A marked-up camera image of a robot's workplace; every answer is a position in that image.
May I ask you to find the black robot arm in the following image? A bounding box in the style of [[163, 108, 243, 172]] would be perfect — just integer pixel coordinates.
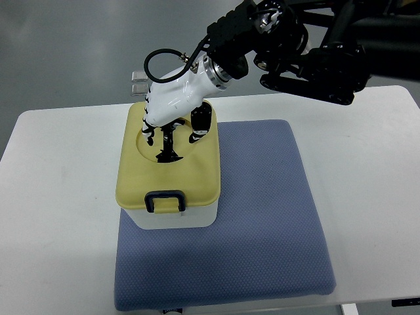
[[206, 1, 419, 105]]

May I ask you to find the silver floor plate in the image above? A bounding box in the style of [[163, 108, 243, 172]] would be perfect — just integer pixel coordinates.
[[131, 70, 148, 82], [131, 83, 150, 96]]

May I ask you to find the black lid handle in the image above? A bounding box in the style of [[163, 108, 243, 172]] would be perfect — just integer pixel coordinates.
[[156, 119, 185, 163]]

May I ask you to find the upper silver floor plate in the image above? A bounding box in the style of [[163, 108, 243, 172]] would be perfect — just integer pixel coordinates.
[[131, 70, 148, 82]]

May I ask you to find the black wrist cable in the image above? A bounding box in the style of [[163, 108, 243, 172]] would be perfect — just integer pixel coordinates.
[[144, 34, 214, 83]]

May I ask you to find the yellow box lid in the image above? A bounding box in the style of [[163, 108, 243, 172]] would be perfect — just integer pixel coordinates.
[[115, 102, 221, 210]]

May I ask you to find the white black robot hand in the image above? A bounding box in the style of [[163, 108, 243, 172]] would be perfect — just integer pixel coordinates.
[[142, 66, 219, 146]]

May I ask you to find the lower silver floor plate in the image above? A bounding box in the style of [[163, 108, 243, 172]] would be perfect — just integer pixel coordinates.
[[131, 83, 150, 96]]

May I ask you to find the white storage box base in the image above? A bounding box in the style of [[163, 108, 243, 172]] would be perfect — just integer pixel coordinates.
[[125, 199, 219, 230]]

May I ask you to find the blue fabric mat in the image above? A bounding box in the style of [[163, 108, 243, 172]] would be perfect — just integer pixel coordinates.
[[114, 119, 336, 311]]

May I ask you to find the dark blue front latch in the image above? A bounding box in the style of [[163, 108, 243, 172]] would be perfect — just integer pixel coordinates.
[[144, 190, 186, 214]]

